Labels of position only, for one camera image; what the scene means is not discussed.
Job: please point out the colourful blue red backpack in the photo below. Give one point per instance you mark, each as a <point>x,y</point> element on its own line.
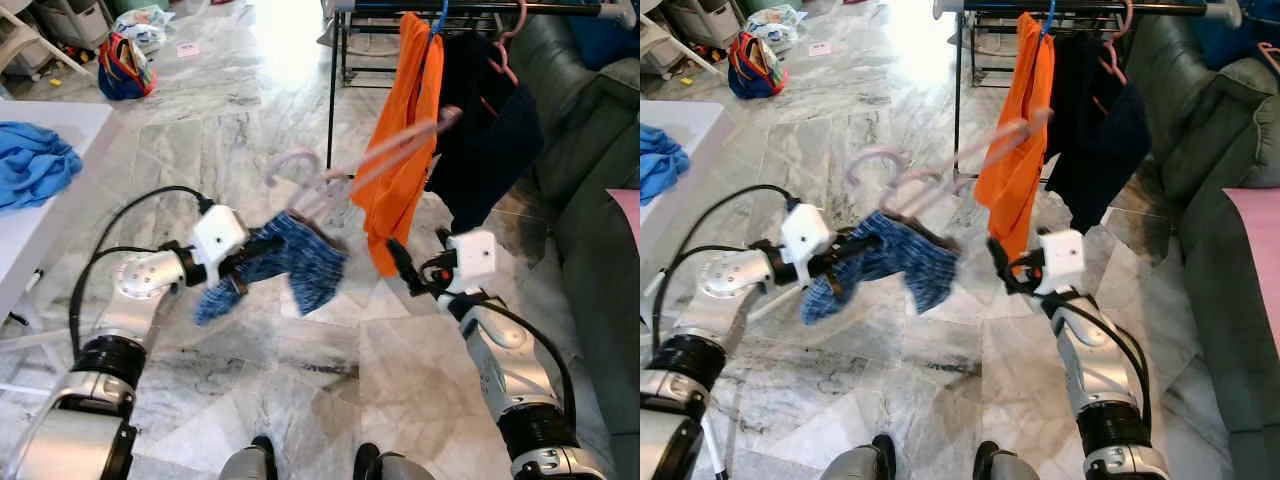
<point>755,75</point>
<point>125,75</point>

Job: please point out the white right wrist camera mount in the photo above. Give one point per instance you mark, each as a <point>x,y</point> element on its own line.
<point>1062,258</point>
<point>472,258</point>

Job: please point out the blue plastic hanger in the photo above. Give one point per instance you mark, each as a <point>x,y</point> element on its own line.
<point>1046,22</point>
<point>440,22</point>

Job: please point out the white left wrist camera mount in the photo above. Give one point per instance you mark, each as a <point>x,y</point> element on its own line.
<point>218,240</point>
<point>805,238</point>

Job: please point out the light blue garment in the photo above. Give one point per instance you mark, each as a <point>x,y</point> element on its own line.
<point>35,165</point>
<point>660,165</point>

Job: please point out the white high chair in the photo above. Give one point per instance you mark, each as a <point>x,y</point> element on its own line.
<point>655,40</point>
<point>12,40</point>

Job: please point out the dark blue towel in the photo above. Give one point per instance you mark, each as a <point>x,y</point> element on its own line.
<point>605,35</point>
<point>1235,40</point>

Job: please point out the orange garment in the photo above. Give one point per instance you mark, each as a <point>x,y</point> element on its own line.
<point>1015,210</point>
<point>400,220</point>

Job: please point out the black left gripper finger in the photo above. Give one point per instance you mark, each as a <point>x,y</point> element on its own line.
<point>262,247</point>
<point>850,250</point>

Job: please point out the white plastic bag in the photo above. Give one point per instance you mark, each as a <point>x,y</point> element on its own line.
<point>775,25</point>
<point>145,25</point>

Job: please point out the pink cushion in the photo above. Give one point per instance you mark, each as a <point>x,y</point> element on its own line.
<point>1258,250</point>
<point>628,210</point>

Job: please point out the robot leg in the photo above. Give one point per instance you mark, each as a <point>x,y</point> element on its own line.
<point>395,468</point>
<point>1010,468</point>
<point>865,465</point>
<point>250,465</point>

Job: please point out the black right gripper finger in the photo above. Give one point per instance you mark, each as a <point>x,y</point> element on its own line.
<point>1001,262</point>
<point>400,262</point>

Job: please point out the pink paper slip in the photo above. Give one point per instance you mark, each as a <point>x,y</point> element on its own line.
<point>187,49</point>
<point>819,48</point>

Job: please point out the robot right leg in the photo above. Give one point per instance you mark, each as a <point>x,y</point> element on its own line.
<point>1010,468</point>
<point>395,468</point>

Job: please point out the salmon pink plastic hanger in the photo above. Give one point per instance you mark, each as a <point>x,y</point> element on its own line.
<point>1108,68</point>
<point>500,68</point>

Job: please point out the dark green sofa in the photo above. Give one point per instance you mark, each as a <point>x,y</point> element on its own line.
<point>600,300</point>
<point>1210,130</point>

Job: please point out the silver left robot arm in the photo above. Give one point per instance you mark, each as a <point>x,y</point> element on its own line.
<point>730,285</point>
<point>140,290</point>

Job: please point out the robot left leg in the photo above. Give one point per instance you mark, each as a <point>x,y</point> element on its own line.
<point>865,465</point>
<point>250,465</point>

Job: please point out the pale pink plastic hanger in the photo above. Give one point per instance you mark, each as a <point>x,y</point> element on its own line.
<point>990,150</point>
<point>400,150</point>

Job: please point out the dark navy garment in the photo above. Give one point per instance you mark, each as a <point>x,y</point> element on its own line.
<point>490,150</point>
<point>1100,150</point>

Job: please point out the white folding table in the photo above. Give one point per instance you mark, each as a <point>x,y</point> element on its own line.
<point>700,130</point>
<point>40,250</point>

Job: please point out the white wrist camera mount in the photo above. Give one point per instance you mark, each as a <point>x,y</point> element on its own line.
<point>218,240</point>
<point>805,238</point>
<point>472,258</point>
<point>1062,258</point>

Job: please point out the blue plaid garment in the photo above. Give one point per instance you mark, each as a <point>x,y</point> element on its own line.
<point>910,265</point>
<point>300,265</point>

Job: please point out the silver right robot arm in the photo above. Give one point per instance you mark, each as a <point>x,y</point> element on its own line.
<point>1085,350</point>
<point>500,350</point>

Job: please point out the black metal drying rack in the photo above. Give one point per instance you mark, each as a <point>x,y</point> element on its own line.
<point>962,90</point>
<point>335,90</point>

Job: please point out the white plastic drawer unit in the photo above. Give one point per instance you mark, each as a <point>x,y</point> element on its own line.
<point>705,20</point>
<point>75,20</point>

